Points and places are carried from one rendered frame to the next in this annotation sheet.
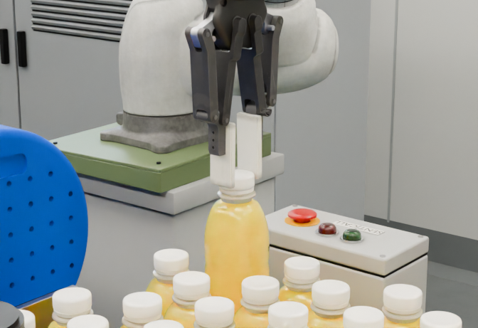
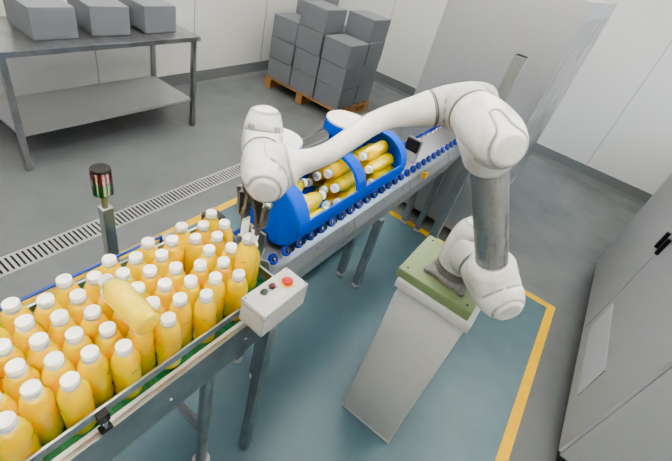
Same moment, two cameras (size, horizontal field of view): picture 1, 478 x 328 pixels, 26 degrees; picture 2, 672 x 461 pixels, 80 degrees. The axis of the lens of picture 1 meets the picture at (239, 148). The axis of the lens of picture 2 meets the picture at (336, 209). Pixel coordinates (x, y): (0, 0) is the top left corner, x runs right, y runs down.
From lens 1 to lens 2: 159 cm
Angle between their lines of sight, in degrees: 72
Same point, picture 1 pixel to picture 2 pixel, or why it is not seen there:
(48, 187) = (287, 211)
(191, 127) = (444, 275)
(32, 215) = (281, 213)
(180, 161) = (411, 274)
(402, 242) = (258, 307)
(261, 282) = (223, 260)
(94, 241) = not seen: hidden behind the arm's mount
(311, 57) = (480, 298)
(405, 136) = not seen: outside the picture
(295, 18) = (476, 274)
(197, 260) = (402, 311)
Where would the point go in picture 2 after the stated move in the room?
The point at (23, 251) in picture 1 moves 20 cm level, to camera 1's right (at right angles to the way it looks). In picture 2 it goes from (277, 220) to (272, 255)
